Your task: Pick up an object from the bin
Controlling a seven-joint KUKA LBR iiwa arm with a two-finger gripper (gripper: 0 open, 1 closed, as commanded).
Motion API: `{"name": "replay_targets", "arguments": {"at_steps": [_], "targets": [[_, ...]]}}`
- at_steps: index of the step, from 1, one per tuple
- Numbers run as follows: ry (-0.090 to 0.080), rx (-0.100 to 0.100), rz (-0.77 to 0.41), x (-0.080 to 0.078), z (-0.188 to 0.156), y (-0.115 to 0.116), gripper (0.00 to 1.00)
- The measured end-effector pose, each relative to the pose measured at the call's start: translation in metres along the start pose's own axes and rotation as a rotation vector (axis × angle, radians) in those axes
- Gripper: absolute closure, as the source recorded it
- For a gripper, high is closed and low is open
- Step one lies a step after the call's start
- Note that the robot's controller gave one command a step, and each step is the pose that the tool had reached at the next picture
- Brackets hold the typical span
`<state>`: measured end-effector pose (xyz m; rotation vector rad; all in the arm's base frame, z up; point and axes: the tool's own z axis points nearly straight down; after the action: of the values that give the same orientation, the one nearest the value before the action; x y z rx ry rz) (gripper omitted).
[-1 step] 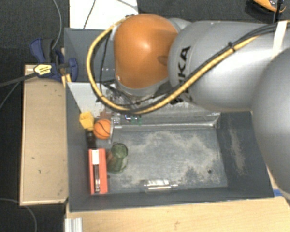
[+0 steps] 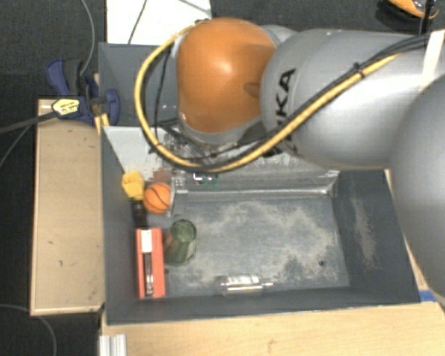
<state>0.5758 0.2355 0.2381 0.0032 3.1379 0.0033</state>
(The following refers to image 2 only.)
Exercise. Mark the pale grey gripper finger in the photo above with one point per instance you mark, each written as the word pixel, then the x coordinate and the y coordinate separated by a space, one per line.
pixel 173 200

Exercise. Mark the orange basketball toy ball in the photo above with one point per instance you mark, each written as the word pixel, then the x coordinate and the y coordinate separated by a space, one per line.
pixel 157 198

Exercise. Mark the dark brown small block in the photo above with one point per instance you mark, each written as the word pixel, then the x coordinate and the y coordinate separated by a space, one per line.
pixel 139 213

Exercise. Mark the yellow block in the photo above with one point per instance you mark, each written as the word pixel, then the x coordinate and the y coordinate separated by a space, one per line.
pixel 132 185

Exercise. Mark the green clear glass cup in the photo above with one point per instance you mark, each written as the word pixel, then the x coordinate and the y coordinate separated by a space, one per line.
pixel 181 243

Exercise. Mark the orange-red box with clear window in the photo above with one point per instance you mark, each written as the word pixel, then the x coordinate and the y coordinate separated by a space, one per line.
pixel 156 269

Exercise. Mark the grey metal bin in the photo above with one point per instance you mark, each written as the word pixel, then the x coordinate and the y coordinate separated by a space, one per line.
pixel 259 232

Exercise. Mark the pale wood board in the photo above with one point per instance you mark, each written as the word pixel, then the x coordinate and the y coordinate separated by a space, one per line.
pixel 68 213

